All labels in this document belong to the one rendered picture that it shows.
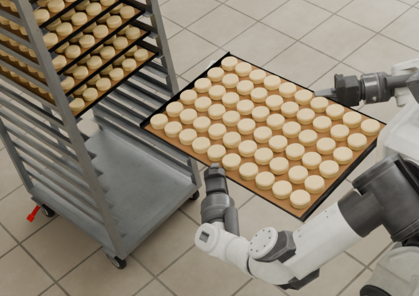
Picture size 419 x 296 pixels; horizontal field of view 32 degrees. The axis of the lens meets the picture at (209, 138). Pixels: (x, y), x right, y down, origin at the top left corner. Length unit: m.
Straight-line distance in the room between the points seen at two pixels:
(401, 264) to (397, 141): 0.45
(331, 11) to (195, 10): 0.79
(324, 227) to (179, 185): 1.69
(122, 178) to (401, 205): 1.94
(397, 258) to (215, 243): 0.47
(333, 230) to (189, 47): 2.70
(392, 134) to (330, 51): 2.37
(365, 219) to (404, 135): 0.20
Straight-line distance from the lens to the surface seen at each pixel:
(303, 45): 3.94
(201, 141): 2.01
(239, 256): 1.63
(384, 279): 2.08
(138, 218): 3.03
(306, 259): 1.49
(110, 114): 3.27
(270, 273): 1.56
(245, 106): 2.09
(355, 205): 1.45
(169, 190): 3.10
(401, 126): 1.56
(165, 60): 2.63
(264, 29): 4.09
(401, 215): 1.44
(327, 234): 1.47
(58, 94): 2.34
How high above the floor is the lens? 2.42
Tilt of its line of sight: 44 degrees down
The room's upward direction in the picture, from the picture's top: 12 degrees counter-clockwise
